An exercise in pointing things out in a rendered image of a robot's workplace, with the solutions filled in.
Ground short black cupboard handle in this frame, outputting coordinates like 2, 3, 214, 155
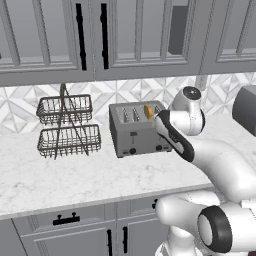
121, 226, 129, 254
106, 229, 114, 256

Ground long black cupboard handle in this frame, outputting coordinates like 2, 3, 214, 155
100, 3, 110, 70
75, 3, 88, 71

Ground grey wall cupboard door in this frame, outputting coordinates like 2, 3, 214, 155
201, 0, 256, 66
0, 0, 95, 75
94, 0, 204, 70

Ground golden bread slice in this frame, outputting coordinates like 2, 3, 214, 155
143, 104, 154, 121

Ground grey drawer front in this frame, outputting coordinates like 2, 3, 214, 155
29, 203, 117, 234
116, 195, 162, 219

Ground dark grey appliance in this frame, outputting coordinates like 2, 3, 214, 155
231, 84, 256, 137

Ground silver four-slot toaster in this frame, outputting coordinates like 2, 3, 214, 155
108, 100, 174, 159

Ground two-tier wire basket stand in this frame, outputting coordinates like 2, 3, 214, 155
35, 83, 102, 160

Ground white wall socket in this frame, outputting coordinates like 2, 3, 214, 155
196, 75, 208, 90

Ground grey base cupboard door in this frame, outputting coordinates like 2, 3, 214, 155
117, 214, 172, 256
20, 222, 118, 256

